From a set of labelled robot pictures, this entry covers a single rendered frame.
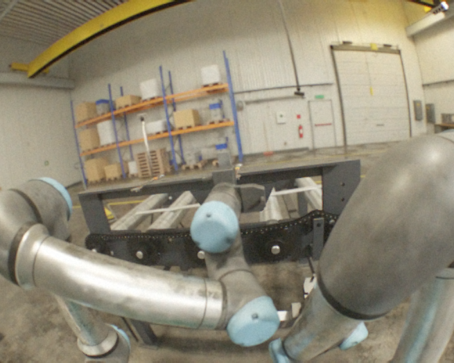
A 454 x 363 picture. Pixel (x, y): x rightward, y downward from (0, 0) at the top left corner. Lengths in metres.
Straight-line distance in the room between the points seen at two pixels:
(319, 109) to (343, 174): 9.39
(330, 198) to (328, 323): 0.70
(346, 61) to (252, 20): 4.73
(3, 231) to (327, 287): 0.36
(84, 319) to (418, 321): 0.59
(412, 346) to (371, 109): 11.17
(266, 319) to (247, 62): 10.14
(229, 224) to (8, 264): 0.32
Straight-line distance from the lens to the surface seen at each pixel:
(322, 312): 0.25
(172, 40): 11.42
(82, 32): 9.67
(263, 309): 0.30
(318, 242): 0.88
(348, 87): 10.91
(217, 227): 0.34
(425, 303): 0.32
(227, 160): 0.54
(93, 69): 13.70
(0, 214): 0.34
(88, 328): 0.56
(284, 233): 0.86
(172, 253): 1.04
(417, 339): 0.36
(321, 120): 10.24
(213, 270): 0.39
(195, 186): 0.89
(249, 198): 0.47
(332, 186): 0.89
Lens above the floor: 1.33
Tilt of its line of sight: 14 degrees down
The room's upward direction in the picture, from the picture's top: 9 degrees counter-clockwise
